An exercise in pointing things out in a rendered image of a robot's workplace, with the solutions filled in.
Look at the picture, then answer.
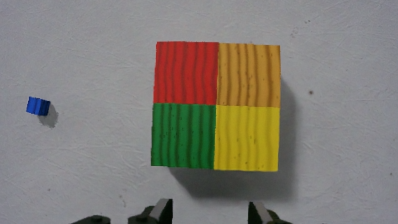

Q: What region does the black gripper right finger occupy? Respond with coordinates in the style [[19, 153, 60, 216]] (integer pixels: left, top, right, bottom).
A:
[[248, 202, 292, 224]]

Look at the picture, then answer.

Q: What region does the small blue cube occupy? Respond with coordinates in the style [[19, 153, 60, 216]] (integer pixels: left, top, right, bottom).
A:
[[26, 97, 50, 116]]

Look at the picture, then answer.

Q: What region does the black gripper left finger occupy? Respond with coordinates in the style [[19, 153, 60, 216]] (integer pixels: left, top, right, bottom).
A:
[[71, 198, 173, 224]]

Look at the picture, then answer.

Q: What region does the dark green cube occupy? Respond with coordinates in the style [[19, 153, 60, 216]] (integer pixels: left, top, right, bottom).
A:
[[150, 103, 216, 169]]

